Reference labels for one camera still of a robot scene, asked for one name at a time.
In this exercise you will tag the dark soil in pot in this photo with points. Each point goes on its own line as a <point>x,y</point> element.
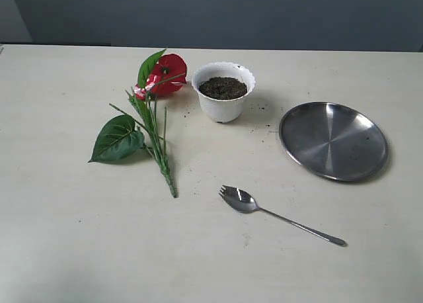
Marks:
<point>223,88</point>

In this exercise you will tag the stainless steel spork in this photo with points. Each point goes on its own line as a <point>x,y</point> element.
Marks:
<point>243,202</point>

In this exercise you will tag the red artificial flower with leaves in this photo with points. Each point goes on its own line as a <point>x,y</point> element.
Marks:
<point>159,75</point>

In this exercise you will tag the white plastic flower pot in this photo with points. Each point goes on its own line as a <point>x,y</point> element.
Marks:
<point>219,110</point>

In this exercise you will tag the round stainless steel plate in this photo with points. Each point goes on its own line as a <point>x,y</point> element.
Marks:
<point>333,141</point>

